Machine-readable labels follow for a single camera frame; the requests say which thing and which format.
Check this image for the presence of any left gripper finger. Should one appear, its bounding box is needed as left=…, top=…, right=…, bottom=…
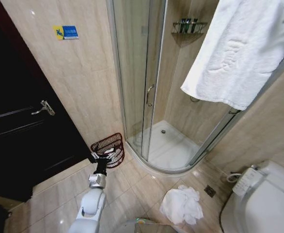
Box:
left=90, top=144, right=101, bottom=161
left=104, top=148, right=121, bottom=163

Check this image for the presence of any dark red wicker hamper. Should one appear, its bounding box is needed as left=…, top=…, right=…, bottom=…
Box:
left=90, top=132, right=126, bottom=169

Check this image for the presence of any crumpled white towel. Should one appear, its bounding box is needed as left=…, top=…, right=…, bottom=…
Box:
left=159, top=184, right=204, bottom=225

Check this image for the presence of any metal towel bar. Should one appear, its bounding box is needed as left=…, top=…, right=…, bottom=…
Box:
left=189, top=96, right=241, bottom=115

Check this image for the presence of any hanging white bath towel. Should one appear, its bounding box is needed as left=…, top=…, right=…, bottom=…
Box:
left=180, top=0, right=284, bottom=111

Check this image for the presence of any white shower tray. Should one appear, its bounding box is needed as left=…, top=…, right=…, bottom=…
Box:
left=127, top=119, right=203, bottom=173

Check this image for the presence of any dark wooden door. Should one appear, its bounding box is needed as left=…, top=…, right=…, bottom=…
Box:
left=0, top=0, right=92, bottom=202

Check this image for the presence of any square floor drain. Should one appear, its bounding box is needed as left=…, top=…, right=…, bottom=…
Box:
left=204, top=185, right=217, bottom=197

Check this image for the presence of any white toilet control panel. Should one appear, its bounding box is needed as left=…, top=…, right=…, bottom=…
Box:
left=232, top=166, right=261, bottom=198

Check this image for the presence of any white toilet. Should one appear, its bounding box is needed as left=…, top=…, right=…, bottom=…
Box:
left=220, top=159, right=284, bottom=233

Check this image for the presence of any silver door handle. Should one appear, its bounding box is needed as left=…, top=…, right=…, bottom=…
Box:
left=31, top=100, right=56, bottom=116

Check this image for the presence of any gold shower door handle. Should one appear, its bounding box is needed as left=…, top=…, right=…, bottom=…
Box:
left=145, top=84, right=156, bottom=108

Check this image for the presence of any glass shower enclosure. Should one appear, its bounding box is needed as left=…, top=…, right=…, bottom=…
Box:
left=105, top=0, right=284, bottom=180

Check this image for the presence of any white toilet hose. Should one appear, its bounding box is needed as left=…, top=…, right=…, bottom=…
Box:
left=226, top=171, right=242, bottom=183

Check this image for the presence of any blue and yellow wall sign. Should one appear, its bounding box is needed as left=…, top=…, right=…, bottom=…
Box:
left=52, top=24, right=80, bottom=41

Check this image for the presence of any wire corner shower shelf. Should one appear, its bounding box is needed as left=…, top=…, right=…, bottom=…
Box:
left=171, top=21, right=208, bottom=47

